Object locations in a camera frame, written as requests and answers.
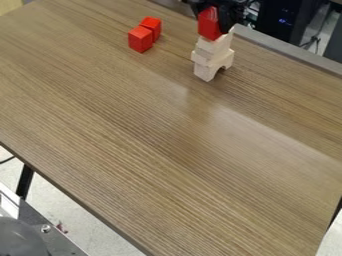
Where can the grey metal machine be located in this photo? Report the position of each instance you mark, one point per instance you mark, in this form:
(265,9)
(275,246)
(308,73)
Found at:
(26,230)

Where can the red cube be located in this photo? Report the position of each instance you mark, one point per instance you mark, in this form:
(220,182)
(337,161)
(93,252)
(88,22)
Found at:
(208,25)
(152,26)
(140,40)

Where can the black computer case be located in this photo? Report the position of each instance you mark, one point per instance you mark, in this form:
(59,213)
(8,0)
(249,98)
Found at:
(285,16)

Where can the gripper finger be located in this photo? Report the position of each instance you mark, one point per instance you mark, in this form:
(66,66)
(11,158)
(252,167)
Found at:
(198,10)
(228,20)

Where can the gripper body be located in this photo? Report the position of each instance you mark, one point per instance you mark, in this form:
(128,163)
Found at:
(222,3)

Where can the cream rectangular block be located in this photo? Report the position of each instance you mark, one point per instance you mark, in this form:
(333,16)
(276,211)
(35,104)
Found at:
(214,43)
(206,56)

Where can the cream arch block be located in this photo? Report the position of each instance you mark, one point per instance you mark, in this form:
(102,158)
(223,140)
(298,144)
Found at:
(213,68)

